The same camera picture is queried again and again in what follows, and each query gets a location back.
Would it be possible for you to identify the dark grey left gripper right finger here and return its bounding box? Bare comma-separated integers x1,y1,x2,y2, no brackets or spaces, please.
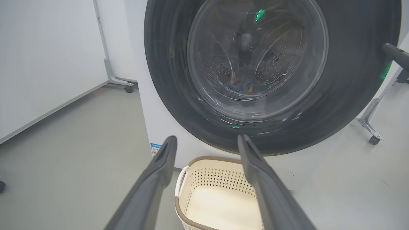
237,134,317,230

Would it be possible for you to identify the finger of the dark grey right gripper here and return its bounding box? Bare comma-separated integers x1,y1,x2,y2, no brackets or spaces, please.
396,69,409,84
382,43,409,72

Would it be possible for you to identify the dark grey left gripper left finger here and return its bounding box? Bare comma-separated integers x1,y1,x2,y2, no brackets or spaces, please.
104,135,178,230

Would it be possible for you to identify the blue cartoon print garment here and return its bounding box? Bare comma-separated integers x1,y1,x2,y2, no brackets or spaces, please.
228,75,248,93
244,81,266,96

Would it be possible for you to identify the black round glass washer door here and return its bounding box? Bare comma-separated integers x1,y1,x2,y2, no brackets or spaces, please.
144,0,402,157

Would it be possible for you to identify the white front-load washing machine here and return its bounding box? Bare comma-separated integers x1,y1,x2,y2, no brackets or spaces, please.
125,0,409,193

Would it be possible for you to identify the cream perforated laundry basket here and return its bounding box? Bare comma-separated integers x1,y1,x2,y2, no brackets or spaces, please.
174,156,266,230

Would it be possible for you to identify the grey metal leg with caster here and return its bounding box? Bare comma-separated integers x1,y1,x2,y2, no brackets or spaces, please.
93,0,135,93
357,65,404,145

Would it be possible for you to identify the white partition panel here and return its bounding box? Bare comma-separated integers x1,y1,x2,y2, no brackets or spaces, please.
0,0,110,145

